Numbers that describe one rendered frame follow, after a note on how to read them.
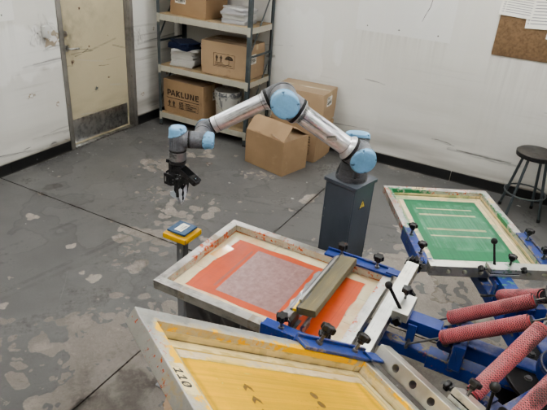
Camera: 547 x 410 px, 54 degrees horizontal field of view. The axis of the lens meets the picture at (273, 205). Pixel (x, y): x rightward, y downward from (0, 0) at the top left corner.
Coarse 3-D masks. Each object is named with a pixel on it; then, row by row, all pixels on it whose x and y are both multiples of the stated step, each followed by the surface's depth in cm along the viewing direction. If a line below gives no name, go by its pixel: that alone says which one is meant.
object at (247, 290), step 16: (208, 272) 221; (224, 272) 221; (240, 272) 222; (208, 288) 211; (224, 288) 212; (240, 288) 212; (256, 288) 213; (272, 288) 214; (288, 288) 215; (240, 304) 203; (256, 304) 204; (272, 304) 205; (288, 304) 205; (304, 320) 198; (320, 320) 199; (336, 320) 199
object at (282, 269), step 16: (240, 240) 244; (224, 256) 232; (240, 256) 232; (256, 256) 233; (272, 256) 234; (288, 256) 235; (256, 272) 223; (272, 272) 224; (288, 272) 225; (304, 272) 225; (352, 288) 218; (336, 304) 208
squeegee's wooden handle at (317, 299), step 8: (344, 256) 220; (336, 264) 214; (344, 264) 214; (352, 264) 215; (328, 272) 209; (336, 272) 209; (344, 272) 209; (328, 280) 204; (336, 280) 204; (320, 288) 199; (328, 288) 199; (336, 288) 202; (312, 296) 195; (320, 296) 194; (328, 296) 195; (304, 304) 190; (312, 304) 190; (320, 304) 190; (296, 312) 190; (304, 312) 188; (312, 312) 187
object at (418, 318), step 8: (416, 312) 193; (408, 320) 190; (416, 320) 189; (424, 320) 189; (432, 320) 190; (424, 328) 188; (432, 328) 186; (440, 328) 186; (424, 336) 189; (432, 336) 187
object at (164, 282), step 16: (240, 224) 250; (208, 240) 236; (224, 240) 243; (272, 240) 243; (288, 240) 240; (192, 256) 224; (320, 256) 233; (176, 272) 214; (352, 272) 228; (368, 272) 224; (160, 288) 207; (176, 288) 204; (384, 288) 213; (208, 304) 198; (224, 304) 197; (368, 304) 203; (240, 320) 193; (256, 320) 191; (368, 320) 199; (352, 336) 187
